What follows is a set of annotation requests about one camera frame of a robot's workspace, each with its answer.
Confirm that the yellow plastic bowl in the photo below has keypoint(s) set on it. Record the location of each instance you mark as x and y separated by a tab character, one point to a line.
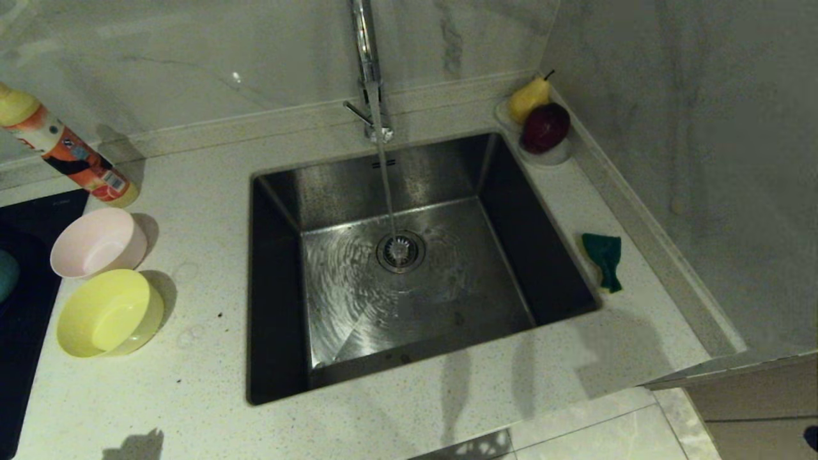
108	313

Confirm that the pink plastic bowl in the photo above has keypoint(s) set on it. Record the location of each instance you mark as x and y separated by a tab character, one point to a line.
96	243

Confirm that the chrome faucet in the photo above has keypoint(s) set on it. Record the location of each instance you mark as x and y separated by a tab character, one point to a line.
365	51

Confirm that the green and yellow sponge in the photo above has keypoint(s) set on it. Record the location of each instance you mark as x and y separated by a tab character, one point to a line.
604	252

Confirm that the yellow pear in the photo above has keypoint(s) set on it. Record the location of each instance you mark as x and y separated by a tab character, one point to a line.
529	97

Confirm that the dark red apple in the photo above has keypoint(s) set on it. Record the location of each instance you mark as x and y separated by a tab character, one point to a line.
546	126

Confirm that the yellow-capped dish soap bottle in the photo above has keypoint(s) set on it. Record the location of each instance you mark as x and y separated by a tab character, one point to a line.
64	150

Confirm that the beige cabinet front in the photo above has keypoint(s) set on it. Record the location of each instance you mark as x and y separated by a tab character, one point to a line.
760	415

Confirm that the small white fruit dish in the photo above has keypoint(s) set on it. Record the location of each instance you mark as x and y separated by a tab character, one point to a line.
556	156

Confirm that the blue plastic bowl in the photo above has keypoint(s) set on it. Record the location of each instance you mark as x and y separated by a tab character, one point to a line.
6	275

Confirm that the round metal sink drain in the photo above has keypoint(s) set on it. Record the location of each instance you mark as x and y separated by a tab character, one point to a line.
401	251

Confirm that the black induction cooktop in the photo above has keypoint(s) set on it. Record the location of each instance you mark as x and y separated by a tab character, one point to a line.
32	332

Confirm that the stainless steel sink basin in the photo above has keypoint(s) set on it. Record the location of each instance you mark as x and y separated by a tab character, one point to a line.
415	300

